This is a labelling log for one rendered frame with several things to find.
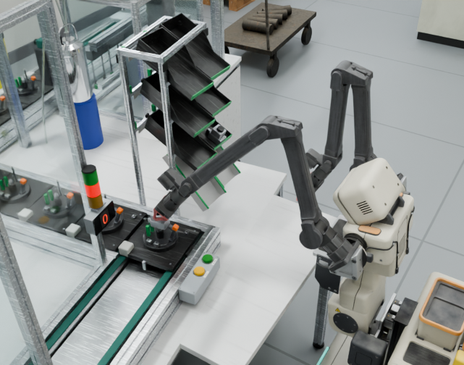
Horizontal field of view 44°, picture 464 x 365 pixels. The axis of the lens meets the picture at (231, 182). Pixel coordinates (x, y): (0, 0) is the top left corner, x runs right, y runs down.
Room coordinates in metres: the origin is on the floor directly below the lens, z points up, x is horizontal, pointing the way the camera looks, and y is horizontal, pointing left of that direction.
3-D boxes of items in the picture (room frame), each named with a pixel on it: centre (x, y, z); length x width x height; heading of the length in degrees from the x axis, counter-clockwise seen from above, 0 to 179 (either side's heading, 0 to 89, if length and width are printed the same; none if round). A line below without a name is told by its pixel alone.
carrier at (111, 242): (1.76, 0.52, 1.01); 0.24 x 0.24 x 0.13; 65
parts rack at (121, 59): (2.04, 0.24, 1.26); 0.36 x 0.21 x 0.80; 155
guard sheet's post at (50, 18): (1.55, 0.50, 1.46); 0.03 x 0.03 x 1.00; 65
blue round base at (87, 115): (2.54, 0.75, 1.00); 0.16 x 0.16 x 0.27
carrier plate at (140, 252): (1.66, 0.29, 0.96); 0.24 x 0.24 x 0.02; 65
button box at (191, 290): (1.49, 0.13, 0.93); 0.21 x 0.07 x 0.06; 155
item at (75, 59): (2.54, 0.75, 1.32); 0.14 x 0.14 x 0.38
